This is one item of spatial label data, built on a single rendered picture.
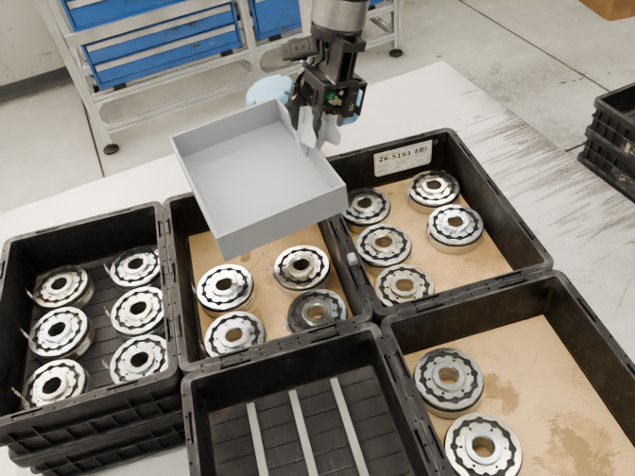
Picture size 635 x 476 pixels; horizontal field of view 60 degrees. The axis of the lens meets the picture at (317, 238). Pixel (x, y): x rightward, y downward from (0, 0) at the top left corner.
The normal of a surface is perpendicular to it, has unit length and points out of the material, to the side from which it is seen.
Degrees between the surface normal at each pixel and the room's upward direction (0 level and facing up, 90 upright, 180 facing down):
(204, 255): 0
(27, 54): 90
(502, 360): 0
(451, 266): 0
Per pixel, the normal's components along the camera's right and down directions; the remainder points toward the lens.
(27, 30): 0.41, 0.64
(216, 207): -0.13, -0.66
